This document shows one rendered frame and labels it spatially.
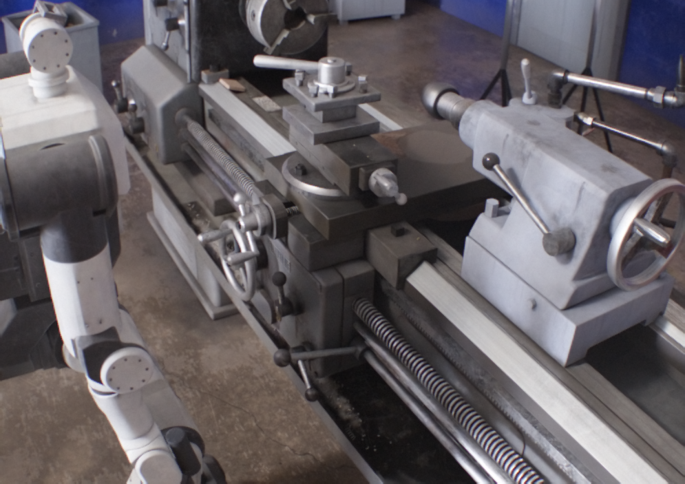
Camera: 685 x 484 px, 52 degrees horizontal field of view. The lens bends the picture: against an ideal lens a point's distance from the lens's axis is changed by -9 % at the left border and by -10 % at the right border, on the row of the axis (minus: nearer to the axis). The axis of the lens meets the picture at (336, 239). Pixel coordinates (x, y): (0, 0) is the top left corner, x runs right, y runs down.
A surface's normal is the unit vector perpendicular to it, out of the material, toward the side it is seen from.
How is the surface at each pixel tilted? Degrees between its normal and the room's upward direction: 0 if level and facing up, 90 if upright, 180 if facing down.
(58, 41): 90
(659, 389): 16
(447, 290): 36
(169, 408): 90
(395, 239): 0
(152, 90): 32
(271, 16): 90
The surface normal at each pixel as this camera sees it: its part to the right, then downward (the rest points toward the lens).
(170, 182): 0.03, -0.84
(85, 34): 0.58, 0.46
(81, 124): 0.34, -0.31
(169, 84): -0.43, -0.58
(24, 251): 0.47, 0.64
